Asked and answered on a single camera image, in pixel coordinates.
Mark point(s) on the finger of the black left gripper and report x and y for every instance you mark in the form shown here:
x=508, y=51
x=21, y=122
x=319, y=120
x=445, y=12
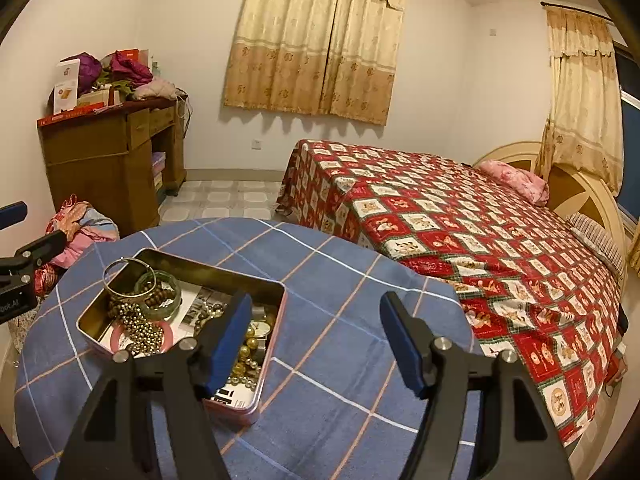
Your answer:
x=12, y=214
x=43, y=250

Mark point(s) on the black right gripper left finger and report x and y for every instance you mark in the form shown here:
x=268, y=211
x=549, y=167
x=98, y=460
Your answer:
x=113, y=437

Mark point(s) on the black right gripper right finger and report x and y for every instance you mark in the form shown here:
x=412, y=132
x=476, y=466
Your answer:
x=515, y=437

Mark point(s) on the thin silver hoop bangle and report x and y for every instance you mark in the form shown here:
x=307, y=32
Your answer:
x=129, y=279

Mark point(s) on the pile of clothes on floor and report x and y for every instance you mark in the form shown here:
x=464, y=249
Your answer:
x=84, y=227

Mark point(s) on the pink bangle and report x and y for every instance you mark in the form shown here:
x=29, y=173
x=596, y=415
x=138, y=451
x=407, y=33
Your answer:
x=142, y=339

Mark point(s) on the green jade bangle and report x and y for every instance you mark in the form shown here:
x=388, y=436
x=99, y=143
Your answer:
x=162, y=295

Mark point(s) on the pink Genji tin box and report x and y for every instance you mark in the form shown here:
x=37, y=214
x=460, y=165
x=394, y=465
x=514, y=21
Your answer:
x=268, y=293

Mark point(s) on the brown wooden desk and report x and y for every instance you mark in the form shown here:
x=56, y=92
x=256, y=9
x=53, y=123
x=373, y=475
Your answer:
x=118, y=158

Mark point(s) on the printed paper leaflet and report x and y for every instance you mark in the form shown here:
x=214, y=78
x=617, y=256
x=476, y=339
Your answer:
x=199, y=306

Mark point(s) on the white product box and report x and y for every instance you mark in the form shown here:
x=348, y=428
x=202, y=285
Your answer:
x=65, y=85

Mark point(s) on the silver wristwatch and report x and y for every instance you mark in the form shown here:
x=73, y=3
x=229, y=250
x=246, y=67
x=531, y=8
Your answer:
x=262, y=322

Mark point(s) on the clutter pile on desk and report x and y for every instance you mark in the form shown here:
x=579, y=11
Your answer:
x=121, y=76

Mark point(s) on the bed with red patterned cover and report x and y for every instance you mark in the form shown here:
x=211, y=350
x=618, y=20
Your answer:
x=524, y=280

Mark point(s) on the blue plaid tablecloth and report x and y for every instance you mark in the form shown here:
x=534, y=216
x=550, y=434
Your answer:
x=333, y=405

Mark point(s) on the striped pillow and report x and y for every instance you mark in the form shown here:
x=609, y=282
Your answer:
x=599, y=241

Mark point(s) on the pink pillow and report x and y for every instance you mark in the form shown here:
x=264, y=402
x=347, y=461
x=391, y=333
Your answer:
x=531, y=187

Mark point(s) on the cream wooden headboard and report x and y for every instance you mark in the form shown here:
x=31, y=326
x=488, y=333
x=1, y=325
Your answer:
x=571, y=190

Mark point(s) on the beige side curtain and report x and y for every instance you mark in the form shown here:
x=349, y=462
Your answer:
x=584, y=127

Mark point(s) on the beige window curtain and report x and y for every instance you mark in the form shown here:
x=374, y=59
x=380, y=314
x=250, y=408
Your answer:
x=316, y=57

